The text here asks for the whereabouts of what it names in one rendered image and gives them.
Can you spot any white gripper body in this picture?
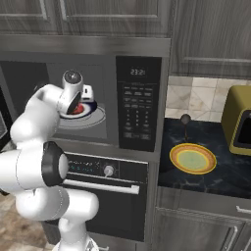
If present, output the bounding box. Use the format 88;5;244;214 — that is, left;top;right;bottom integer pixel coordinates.
80;84;96;101

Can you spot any white blue-rimmed plate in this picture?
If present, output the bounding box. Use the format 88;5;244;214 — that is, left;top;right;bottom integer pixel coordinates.
67;99;99;120

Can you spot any red steak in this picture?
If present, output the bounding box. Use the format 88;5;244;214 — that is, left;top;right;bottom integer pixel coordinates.
70;103;85;116

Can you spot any grey microwave oven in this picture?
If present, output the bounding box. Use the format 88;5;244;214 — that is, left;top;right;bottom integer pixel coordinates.
0;53;164;154

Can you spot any black microwave door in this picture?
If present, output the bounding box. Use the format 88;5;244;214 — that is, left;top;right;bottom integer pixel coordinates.
0;87;16;152

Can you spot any yellow green plate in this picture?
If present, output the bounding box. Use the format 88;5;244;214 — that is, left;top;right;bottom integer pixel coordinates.
169;142;218;176

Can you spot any silver oven knob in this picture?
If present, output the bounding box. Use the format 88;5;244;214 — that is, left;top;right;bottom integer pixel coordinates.
103;164;116;178

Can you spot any dark ladle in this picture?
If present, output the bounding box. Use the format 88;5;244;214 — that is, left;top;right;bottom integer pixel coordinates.
179;113;193;143

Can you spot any black built-in oven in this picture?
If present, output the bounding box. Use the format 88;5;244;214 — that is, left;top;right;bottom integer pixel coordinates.
41;150;150;243

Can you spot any yellow toaster oven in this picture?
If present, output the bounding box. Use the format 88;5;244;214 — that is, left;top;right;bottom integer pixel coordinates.
221;84;251;157

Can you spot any grey drawer under oven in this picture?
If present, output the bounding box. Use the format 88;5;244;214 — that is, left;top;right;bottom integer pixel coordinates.
87;231;149;251

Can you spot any grey drawer front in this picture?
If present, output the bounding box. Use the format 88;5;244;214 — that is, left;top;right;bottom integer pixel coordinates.
156;185;251;221

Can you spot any grey base cupboard door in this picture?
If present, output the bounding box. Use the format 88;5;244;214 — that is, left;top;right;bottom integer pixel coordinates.
152;207;245;251
234;221;251;251

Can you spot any grey wall cupboard door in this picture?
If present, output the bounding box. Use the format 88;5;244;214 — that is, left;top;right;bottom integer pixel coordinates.
170;0;251;80
58;0;175;38
0;0;59;35

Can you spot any silver drawer handle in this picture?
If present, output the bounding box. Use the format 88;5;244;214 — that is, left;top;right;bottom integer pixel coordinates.
235;205;251;216

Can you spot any silver cupboard door handle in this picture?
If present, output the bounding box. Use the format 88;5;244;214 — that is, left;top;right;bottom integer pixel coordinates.
225;225;239;251

